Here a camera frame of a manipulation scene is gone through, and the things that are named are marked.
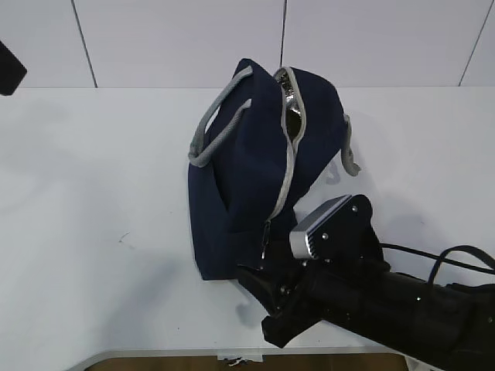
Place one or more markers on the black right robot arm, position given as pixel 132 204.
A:
pixel 449 327

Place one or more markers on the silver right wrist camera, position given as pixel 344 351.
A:
pixel 302 236

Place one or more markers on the navy blue lunch bag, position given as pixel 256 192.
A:
pixel 255 153

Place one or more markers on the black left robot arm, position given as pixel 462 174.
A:
pixel 12 71

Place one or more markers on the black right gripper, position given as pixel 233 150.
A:
pixel 298 294

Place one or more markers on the white tape on table edge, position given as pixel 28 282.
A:
pixel 237 357

